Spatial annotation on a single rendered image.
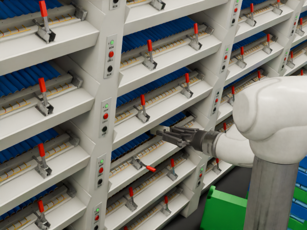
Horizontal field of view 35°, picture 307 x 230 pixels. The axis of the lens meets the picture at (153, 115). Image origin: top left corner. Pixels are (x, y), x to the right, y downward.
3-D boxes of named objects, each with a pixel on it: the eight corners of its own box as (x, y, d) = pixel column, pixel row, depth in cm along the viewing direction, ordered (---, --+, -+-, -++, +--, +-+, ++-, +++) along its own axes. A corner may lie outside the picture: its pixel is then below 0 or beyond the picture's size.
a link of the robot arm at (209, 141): (214, 138, 161) (199, 134, 165) (214, 163, 165) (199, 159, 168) (227, 128, 168) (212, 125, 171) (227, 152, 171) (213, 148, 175)
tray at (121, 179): (200, 135, 205) (209, 119, 199) (103, 201, 161) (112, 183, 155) (166, 106, 211) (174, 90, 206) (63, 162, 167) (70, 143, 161)
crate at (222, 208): (264, 251, 214) (267, 239, 221) (276, 216, 204) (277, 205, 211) (199, 229, 221) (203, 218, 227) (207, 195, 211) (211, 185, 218)
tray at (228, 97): (270, 88, 256) (284, 68, 248) (211, 128, 212) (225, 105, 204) (240, 65, 263) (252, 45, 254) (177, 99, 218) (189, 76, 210)
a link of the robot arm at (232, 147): (220, 166, 168) (235, 134, 173) (262, 177, 160) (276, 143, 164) (210, 151, 160) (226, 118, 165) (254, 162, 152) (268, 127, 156)
